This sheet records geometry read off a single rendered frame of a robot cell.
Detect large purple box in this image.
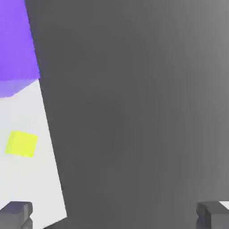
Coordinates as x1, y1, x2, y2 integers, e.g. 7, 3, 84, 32
0, 0, 41, 98

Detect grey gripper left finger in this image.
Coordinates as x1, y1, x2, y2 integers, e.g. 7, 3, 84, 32
0, 201, 34, 229

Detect small yellow cube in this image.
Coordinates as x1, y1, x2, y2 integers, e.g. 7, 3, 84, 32
4, 131, 39, 158

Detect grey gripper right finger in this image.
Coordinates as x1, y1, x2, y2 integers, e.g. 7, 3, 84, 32
195, 200, 229, 229

